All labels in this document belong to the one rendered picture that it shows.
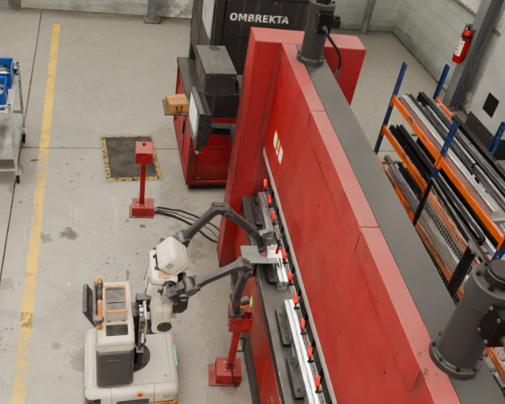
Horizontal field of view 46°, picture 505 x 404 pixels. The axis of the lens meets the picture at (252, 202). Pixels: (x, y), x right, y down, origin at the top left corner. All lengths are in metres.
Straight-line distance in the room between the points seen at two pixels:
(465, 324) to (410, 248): 0.68
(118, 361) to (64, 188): 2.76
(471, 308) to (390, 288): 0.49
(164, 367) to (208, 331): 0.74
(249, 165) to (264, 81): 0.78
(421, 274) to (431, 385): 0.57
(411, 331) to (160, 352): 2.62
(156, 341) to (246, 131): 1.78
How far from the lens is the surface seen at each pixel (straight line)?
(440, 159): 5.42
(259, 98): 4.65
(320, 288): 3.43
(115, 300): 4.17
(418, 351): 2.40
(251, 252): 4.46
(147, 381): 4.54
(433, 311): 2.57
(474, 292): 2.13
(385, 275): 2.63
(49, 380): 4.92
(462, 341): 2.28
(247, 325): 4.31
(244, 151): 4.89
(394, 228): 2.89
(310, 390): 3.81
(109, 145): 7.19
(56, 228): 6.07
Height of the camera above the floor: 4.02
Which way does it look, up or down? 38 degrees down
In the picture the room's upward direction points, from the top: 11 degrees clockwise
